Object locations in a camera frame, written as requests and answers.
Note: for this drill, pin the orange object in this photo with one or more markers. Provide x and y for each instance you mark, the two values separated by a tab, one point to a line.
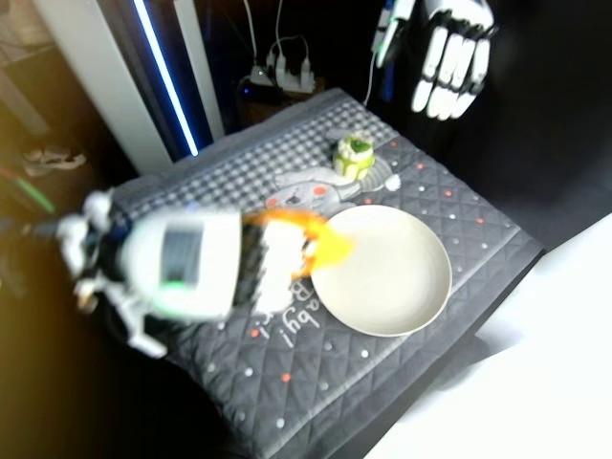
330	244

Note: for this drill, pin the grey quilt with printed bear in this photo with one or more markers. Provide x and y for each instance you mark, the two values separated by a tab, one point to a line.
311	373

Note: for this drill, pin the green white small toy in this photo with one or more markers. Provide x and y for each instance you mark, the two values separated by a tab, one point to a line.
354	158

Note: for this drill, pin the white power strip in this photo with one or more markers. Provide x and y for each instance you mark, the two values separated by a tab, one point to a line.
287	76

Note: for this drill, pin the white round plate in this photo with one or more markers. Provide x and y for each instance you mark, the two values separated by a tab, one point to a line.
387	272

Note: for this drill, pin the white pillar with blue light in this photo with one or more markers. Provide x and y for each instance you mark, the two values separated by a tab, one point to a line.
110	72

